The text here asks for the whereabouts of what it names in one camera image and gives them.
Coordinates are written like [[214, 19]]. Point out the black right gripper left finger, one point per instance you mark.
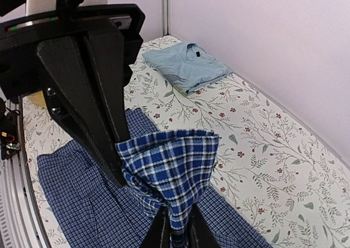
[[159, 233]]

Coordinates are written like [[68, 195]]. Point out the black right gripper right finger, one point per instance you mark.
[[199, 234]]

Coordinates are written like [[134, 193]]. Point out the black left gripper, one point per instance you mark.
[[81, 62]]

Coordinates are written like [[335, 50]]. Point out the light blue t-shirt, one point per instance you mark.
[[187, 66]]

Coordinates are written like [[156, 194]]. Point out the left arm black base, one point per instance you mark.
[[10, 142]]

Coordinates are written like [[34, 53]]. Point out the yellow laundry basket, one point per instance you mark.
[[38, 99]]

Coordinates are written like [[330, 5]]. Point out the left aluminium frame post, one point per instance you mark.
[[166, 17]]

